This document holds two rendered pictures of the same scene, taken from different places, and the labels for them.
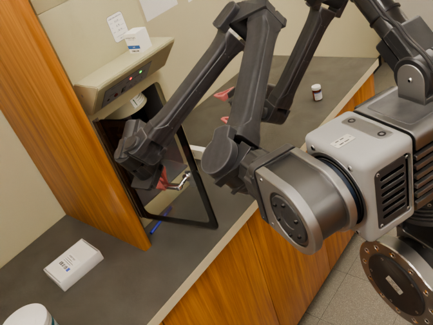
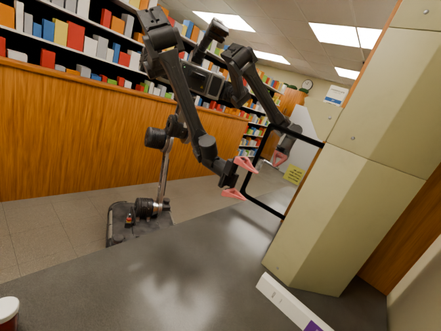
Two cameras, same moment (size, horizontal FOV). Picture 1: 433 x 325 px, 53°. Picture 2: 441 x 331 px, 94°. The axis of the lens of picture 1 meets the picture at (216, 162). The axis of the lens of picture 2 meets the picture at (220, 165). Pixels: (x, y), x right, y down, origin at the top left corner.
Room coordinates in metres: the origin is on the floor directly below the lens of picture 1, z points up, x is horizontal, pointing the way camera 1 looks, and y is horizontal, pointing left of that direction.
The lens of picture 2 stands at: (1.96, -0.33, 1.44)
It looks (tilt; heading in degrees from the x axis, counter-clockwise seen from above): 19 degrees down; 166
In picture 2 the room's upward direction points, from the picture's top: 21 degrees clockwise
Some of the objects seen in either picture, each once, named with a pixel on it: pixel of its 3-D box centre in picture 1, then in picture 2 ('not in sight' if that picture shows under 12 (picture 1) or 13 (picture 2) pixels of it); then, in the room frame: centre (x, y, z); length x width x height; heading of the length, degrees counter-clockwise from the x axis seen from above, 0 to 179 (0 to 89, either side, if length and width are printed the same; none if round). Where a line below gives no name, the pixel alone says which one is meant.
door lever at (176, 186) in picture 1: (172, 182); not in sight; (1.04, 0.14, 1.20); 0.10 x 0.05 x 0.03; 52
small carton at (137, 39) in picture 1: (137, 40); (335, 98); (1.32, 0.11, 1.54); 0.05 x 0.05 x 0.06; 49
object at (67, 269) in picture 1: (73, 264); not in sight; (1.13, 0.56, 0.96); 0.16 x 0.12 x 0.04; 126
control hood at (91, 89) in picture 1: (131, 75); (327, 124); (1.27, 0.16, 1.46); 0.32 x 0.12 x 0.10; 131
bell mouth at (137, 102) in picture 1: (119, 100); not in sight; (1.41, 0.25, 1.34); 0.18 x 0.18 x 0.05
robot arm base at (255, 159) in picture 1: (267, 176); (231, 93); (0.59, -0.08, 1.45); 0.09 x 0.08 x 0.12; 109
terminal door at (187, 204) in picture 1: (159, 176); (281, 173); (1.11, 0.18, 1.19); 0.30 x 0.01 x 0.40; 52
